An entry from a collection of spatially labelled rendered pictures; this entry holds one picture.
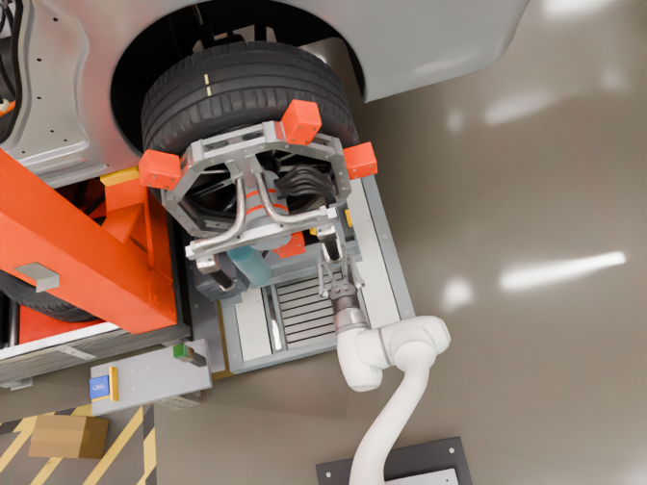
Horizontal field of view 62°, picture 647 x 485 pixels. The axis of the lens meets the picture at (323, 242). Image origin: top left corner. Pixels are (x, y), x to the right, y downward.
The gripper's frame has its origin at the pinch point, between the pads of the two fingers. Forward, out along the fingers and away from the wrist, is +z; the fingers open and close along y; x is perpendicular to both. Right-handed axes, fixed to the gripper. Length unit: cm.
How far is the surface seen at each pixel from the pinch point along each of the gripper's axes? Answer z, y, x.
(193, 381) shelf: -19, -59, -38
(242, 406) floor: -24, -56, -83
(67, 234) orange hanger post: 6, -60, 34
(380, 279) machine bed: 13, 13, -75
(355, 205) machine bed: 50, 11, -75
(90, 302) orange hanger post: 0, -71, 5
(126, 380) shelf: -13, -83, -38
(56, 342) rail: 10, -113, -44
